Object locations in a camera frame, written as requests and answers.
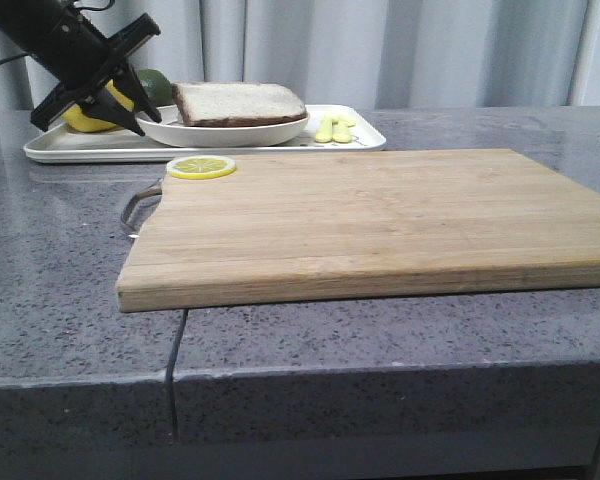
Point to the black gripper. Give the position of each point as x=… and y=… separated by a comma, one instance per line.
x=84, y=61

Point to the white round plate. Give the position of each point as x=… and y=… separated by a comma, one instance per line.
x=171, y=131

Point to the white bread slice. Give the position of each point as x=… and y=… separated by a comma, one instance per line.
x=236, y=104

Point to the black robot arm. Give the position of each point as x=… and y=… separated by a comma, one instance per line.
x=27, y=22

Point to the white rectangular tray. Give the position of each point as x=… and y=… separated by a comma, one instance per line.
x=62, y=144

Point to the green lime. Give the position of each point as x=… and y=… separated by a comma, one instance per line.
x=157, y=87

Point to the yellow lemon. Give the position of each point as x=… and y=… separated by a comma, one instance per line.
x=77, y=120

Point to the lemon slice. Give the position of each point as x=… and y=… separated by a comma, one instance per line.
x=200, y=167

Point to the wooden cutting board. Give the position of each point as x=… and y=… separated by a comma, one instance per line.
x=299, y=227

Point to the metal cutting board handle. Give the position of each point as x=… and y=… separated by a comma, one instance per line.
x=155, y=189

